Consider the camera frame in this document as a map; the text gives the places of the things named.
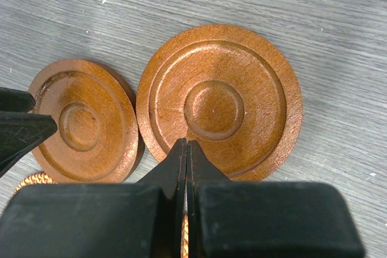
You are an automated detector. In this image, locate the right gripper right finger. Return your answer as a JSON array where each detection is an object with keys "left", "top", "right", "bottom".
[{"left": 187, "top": 141, "right": 366, "bottom": 257}]

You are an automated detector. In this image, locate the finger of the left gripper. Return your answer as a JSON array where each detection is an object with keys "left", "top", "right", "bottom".
[
  {"left": 0, "top": 87, "right": 36, "bottom": 112},
  {"left": 0, "top": 111, "right": 57, "bottom": 176}
]

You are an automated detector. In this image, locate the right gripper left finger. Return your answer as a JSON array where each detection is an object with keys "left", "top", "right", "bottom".
[{"left": 1, "top": 139, "right": 187, "bottom": 257}]

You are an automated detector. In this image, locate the woven rattan coaster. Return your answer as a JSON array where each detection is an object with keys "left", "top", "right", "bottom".
[{"left": 13, "top": 172, "right": 189, "bottom": 258}]

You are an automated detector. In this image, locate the dark wooden coaster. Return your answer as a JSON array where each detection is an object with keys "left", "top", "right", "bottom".
[{"left": 28, "top": 59, "right": 144, "bottom": 183}]

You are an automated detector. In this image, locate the wooden coaster back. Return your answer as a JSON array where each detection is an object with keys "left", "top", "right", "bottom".
[{"left": 136, "top": 24, "right": 303, "bottom": 181}]

